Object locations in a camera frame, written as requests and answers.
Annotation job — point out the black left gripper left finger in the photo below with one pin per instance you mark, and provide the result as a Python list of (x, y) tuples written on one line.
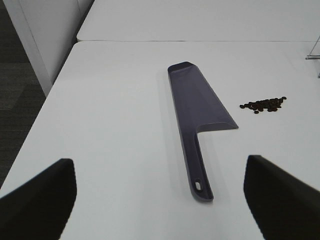
[(40, 208)]

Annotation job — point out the purple plastic dustpan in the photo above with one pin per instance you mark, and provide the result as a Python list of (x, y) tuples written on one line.
[(198, 109)]

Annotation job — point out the pile of coffee beans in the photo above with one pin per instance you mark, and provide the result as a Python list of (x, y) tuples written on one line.
[(269, 104)]

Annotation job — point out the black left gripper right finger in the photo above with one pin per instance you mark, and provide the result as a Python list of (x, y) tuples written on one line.
[(283, 207)]

